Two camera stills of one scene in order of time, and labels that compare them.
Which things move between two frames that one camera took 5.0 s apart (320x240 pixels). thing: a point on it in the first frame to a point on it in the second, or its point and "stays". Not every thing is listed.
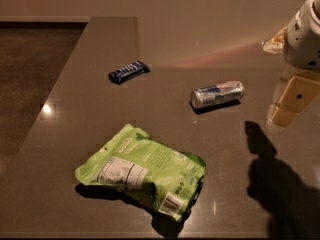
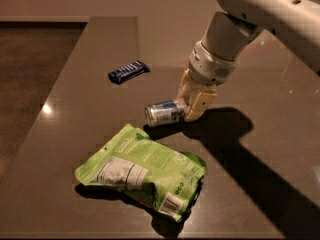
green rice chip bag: [170, 180] stays
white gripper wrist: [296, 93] to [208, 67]
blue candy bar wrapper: [126, 72] stays
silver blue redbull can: [224, 92] to [163, 113]
